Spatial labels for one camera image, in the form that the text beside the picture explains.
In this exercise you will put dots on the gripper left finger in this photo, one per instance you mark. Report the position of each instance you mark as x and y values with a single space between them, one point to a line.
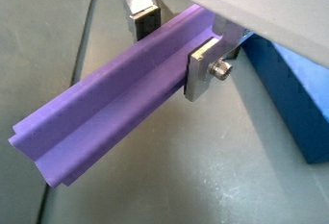
143 15

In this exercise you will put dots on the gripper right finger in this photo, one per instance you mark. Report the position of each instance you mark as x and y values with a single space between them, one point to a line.
206 59

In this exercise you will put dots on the purple star-shaped bar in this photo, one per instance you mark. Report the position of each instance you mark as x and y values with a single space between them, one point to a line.
70 133

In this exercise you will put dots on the blue foam shape board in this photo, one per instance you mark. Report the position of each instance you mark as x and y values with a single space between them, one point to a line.
297 84

